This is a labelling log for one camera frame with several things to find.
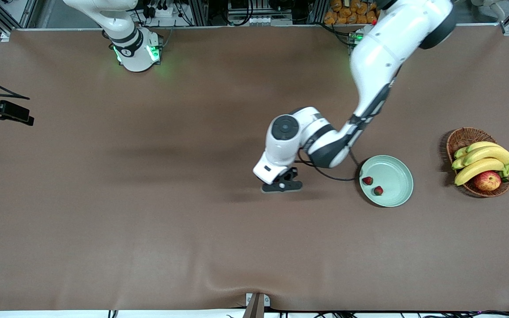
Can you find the red yellow apple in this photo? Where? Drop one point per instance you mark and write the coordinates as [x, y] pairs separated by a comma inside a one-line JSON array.
[[488, 181]]

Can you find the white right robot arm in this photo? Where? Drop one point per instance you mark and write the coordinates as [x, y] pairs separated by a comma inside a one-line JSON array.
[[133, 48]]

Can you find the metal table bracket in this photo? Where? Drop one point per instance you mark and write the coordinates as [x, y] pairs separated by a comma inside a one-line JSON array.
[[267, 300]]

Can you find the white power strip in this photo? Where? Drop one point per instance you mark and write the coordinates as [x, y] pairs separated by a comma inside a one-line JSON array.
[[165, 11]]

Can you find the brown table cover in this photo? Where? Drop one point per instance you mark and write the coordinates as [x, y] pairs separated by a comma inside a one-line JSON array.
[[254, 243]]

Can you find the white terminal strip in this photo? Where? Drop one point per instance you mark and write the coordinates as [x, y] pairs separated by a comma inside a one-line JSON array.
[[259, 20]]

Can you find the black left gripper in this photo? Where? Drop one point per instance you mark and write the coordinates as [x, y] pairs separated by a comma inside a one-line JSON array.
[[294, 173]]

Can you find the brown wicker basket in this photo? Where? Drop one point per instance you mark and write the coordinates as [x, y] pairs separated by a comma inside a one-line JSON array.
[[464, 137]]

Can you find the yellow banana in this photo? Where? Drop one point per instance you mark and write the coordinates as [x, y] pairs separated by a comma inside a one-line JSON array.
[[457, 163], [480, 145], [480, 167], [460, 153], [493, 153]]

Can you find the pile of brown bread rolls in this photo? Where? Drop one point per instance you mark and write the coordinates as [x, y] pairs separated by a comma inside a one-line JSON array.
[[347, 13]]

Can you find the red strawberry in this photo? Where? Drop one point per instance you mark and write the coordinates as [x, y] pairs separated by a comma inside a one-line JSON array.
[[367, 180], [378, 191]]

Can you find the light green round plate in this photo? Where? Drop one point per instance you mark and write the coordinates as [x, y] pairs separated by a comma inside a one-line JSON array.
[[393, 176]]

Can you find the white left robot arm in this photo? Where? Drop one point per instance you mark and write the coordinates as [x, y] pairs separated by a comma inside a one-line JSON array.
[[378, 53]]

